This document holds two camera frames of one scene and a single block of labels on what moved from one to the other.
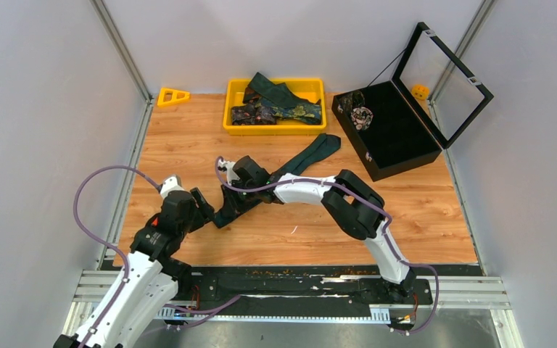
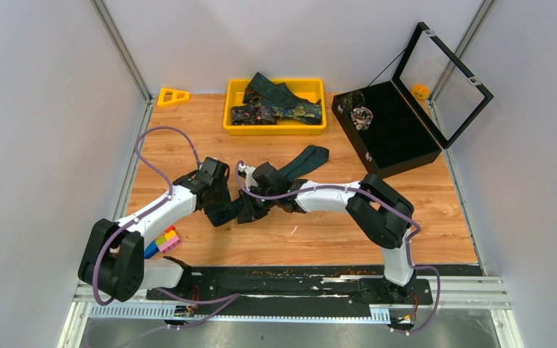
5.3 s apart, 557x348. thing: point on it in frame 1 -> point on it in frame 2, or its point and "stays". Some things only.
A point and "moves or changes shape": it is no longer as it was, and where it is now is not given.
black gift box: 394,125 stays
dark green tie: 324,145 moves or changes shape
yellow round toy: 420,91 stays
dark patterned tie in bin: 252,115 stays
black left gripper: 205,211 -> 221,206
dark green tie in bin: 277,95 stays
